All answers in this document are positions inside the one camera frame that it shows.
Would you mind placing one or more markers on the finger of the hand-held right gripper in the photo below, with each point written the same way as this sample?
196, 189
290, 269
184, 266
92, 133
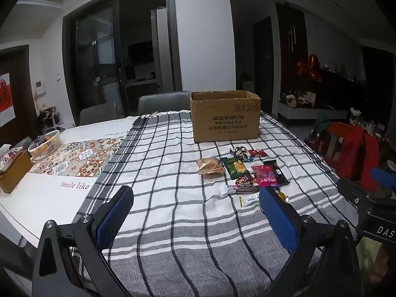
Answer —
354, 191
383, 176

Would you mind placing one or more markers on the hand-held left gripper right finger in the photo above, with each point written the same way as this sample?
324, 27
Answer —
278, 219

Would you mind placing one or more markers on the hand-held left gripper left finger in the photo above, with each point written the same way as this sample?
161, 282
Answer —
115, 213

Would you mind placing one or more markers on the red snack packet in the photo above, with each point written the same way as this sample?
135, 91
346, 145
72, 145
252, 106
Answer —
263, 176

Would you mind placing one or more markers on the brown cardboard box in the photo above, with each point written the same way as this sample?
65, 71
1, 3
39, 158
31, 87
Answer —
225, 120

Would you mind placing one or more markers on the person's right forearm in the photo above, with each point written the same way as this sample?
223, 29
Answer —
376, 260

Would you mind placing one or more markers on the gold wrapped candy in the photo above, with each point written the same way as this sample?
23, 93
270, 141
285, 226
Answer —
282, 196

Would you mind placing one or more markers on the small yellow white packet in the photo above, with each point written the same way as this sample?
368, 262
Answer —
249, 200

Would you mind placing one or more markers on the red wooden chair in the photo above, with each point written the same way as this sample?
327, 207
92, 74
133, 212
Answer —
355, 148

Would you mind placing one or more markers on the brown chocolate bar wrapper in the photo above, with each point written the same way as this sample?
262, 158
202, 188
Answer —
244, 188

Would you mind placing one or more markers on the black snack packet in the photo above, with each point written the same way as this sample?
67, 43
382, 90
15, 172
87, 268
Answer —
278, 173

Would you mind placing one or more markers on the red brown candy packet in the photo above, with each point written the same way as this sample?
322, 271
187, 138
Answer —
244, 180

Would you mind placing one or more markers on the dark gift bag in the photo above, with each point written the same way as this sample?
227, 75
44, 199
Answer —
318, 144

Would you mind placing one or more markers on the floral patterned table mat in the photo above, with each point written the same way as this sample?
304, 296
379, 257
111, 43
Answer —
83, 156

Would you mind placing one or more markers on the green chip packet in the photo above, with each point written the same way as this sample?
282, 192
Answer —
235, 167

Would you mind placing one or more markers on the small red packet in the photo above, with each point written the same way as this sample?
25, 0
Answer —
257, 153

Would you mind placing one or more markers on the white printed table mat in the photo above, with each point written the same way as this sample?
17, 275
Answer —
46, 201

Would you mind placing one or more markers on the foil wrapped candy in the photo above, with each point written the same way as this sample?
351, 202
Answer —
235, 151
244, 155

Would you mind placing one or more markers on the green cloth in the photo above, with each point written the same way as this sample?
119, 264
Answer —
320, 123

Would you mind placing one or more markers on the black white checked tablecloth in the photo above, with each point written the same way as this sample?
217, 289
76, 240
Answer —
191, 222

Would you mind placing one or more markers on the tan snack packet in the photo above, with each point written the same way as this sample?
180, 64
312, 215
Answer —
210, 165

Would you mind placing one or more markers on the white sideboard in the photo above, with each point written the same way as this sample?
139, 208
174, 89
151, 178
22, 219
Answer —
309, 113

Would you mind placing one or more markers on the dark display cabinet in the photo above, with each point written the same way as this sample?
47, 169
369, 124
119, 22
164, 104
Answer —
340, 89

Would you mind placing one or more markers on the white plastic basket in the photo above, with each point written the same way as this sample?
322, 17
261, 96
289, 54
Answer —
45, 145

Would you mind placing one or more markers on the grey dining chair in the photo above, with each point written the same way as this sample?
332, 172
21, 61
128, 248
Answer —
164, 103
97, 114

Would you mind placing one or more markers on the brown tissue box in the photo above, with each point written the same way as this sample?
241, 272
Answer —
15, 173

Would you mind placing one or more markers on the small round basket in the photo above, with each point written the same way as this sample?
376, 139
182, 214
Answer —
291, 102

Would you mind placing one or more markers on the small white shelf cart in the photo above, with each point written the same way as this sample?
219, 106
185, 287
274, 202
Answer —
51, 119

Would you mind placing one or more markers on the red foil balloons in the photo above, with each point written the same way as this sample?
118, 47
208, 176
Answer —
312, 63

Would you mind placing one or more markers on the white intercom panel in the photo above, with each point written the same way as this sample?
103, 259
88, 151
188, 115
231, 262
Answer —
40, 88

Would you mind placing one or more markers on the dark framed glass sliding door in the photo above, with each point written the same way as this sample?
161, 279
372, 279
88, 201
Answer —
92, 52

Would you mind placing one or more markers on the dark wooden door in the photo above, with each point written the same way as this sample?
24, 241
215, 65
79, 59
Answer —
21, 77

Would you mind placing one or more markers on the silver refrigerator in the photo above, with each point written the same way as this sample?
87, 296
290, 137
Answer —
162, 52

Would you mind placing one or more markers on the red white wall poster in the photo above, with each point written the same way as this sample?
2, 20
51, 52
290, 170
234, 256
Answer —
5, 99

